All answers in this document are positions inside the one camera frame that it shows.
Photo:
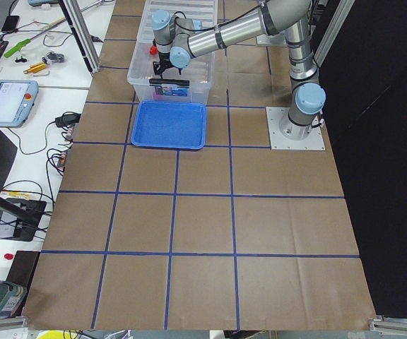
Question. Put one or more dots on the black box latch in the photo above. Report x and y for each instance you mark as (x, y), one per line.
(162, 81)

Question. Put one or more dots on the clear plastic storage box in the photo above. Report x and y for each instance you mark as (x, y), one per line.
(167, 30)

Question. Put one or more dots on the teach pendant tablet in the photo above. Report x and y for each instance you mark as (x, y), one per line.
(16, 101)

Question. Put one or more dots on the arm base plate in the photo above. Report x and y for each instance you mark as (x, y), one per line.
(285, 135)

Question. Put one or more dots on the green handled tool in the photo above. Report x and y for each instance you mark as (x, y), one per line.
(16, 48)

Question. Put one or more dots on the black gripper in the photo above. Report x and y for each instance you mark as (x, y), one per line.
(162, 58)

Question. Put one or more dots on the red block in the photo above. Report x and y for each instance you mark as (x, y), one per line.
(153, 50)

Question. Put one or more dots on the blue plastic tray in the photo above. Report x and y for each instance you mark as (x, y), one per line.
(178, 125)

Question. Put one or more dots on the aluminium frame post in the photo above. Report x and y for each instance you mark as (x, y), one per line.
(79, 29)

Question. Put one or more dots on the clear plastic box lid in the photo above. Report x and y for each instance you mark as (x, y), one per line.
(199, 9)

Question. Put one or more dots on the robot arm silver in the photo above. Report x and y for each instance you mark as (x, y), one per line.
(270, 18)

